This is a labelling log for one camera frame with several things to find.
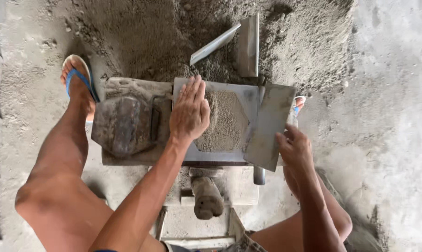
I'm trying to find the person's right hand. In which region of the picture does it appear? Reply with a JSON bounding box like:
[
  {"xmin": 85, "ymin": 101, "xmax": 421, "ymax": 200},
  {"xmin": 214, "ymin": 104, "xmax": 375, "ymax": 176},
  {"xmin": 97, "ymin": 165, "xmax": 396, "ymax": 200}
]
[{"xmin": 276, "ymin": 123, "xmax": 316, "ymax": 201}]

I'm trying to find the person's left hand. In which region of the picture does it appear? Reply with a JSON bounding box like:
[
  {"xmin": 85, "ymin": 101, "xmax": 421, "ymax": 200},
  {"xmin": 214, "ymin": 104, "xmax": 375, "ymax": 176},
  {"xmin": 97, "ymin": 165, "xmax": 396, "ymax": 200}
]
[{"xmin": 169, "ymin": 74, "xmax": 211, "ymax": 143}]

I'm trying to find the grey metal plate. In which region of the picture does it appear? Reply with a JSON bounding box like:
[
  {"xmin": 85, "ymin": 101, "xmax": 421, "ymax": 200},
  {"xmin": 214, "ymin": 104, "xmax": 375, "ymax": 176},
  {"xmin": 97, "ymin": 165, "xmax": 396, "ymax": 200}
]
[{"xmin": 243, "ymin": 83, "xmax": 297, "ymax": 172}]

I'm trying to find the damp sand cement mix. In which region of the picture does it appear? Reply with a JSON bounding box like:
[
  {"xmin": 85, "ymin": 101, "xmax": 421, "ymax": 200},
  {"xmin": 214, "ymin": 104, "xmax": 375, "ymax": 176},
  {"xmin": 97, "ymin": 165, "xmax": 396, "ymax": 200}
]
[{"xmin": 193, "ymin": 90, "xmax": 250, "ymax": 153}]

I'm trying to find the short grey metal pipe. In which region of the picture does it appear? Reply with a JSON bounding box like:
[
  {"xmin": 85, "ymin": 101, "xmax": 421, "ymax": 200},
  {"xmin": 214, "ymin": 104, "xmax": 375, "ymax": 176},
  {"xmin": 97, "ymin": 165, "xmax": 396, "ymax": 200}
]
[{"xmin": 253, "ymin": 165, "xmax": 266, "ymax": 186}]

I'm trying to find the blue white flip-flop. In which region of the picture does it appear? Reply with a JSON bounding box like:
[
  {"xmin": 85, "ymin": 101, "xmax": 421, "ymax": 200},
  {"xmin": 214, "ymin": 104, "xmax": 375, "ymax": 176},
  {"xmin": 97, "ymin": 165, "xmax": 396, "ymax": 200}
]
[
  {"xmin": 292, "ymin": 95, "xmax": 307, "ymax": 118},
  {"xmin": 61, "ymin": 54, "xmax": 101, "ymax": 124}
]

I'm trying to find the grey metal block mould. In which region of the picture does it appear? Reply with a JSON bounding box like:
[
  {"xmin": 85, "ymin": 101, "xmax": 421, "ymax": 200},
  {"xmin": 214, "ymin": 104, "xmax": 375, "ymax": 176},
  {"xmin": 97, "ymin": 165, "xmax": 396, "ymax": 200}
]
[{"xmin": 172, "ymin": 77, "xmax": 261, "ymax": 166}]

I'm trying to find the rusty metal press lid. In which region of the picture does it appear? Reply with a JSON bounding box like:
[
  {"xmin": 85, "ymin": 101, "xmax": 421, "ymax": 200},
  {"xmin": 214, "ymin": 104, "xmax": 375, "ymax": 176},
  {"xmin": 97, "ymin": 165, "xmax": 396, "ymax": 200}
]
[{"xmin": 91, "ymin": 95, "xmax": 173, "ymax": 158}]

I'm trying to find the dusty press machine table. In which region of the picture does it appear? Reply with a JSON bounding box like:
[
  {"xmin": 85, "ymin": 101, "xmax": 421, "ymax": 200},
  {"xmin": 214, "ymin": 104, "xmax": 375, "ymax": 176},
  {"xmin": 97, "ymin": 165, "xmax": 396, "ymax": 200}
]
[{"xmin": 101, "ymin": 77, "xmax": 285, "ymax": 167}]

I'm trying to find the long narrow metal plate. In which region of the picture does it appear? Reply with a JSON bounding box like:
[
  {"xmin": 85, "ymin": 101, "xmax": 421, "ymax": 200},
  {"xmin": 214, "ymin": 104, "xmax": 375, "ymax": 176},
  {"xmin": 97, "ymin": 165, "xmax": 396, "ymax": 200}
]
[{"xmin": 189, "ymin": 22, "xmax": 242, "ymax": 67}]

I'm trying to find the person's right leg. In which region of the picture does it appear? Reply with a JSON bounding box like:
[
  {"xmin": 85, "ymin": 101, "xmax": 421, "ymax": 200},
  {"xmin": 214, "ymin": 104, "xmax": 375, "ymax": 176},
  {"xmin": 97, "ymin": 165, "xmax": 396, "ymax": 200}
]
[{"xmin": 249, "ymin": 166, "xmax": 353, "ymax": 252}]

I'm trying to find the person's leg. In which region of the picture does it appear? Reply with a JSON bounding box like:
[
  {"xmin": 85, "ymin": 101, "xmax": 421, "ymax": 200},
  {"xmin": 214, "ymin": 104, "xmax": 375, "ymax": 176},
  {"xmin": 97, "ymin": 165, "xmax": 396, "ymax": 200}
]
[
  {"xmin": 14, "ymin": 63, "xmax": 167, "ymax": 252},
  {"xmin": 249, "ymin": 166, "xmax": 353, "ymax": 252}
]

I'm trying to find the heap of grey sand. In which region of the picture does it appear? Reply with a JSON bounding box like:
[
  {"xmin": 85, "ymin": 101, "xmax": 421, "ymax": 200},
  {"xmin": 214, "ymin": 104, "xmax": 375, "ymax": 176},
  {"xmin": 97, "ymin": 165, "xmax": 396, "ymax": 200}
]
[{"xmin": 66, "ymin": 0, "xmax": 356, "ymax": 93}]

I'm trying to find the wide upright metal plate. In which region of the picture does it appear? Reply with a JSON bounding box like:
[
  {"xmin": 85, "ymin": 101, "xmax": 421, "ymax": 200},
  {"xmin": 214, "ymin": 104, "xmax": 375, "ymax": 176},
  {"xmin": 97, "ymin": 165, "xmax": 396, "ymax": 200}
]
[{"xmin": 237, "ymin": 13, "xmax": 260, "ymax": 78}]

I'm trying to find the person's left leg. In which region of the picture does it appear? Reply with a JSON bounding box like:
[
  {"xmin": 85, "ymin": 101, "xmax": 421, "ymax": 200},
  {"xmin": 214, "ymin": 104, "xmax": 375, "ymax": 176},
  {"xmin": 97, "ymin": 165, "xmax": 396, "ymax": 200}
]
[{"xmin": 14, "ymin": 63, "xmax": 167, "ymax": 252}]

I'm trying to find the cement-crusted lever handle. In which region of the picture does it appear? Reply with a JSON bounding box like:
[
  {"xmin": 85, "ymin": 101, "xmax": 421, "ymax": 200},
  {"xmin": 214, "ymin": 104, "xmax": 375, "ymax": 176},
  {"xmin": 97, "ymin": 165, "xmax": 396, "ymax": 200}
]
[{"xmin": 191, "ymin": 176, "xmax": 225, "ymax": 221}]

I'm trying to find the dusty wooden base frame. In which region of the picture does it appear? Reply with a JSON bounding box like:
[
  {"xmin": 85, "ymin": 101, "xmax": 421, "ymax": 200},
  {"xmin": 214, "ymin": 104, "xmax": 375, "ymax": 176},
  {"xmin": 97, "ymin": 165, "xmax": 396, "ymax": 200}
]
[{"xmin": 154, "ymin": 206, "xmax": 248, "ymax": 251}]

